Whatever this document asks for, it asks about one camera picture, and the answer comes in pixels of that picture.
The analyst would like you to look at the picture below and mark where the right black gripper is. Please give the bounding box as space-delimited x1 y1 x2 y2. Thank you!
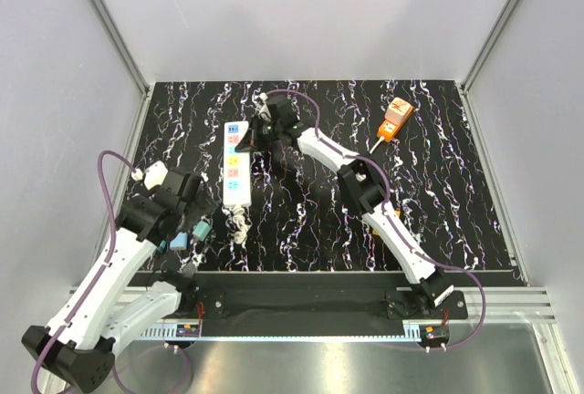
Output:
235 116 282 154

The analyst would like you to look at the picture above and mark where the light blue charger plug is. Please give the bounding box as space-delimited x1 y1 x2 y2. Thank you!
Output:
169 233 189 251

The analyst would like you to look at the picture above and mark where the white multi-socket power strip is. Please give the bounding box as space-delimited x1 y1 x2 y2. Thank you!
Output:
223 120 252 209

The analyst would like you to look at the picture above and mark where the teal usb charger plug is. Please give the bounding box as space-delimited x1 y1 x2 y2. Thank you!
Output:
157 241 172 255

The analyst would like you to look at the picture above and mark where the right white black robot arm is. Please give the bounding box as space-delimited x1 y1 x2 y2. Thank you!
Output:
235 89 454 318

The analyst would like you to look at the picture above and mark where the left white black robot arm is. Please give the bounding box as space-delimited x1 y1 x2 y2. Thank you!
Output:
21 168 217 393

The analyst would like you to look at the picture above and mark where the orange white socket cube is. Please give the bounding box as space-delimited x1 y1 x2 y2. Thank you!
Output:
377 98 414 142

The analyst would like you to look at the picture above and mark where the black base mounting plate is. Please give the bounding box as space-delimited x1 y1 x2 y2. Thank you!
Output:
165 272 468 340

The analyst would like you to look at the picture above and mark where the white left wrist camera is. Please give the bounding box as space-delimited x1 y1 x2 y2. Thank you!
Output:
130 161 168 190

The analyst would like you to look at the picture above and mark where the white coiled strip cord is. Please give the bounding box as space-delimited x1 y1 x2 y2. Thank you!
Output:
225 204 252 244

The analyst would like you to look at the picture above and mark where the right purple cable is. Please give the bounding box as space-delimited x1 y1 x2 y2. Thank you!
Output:
266 89 489 352

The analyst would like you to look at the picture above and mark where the aluminium frame rail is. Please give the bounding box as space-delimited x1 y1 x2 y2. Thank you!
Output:
88 0 150 98

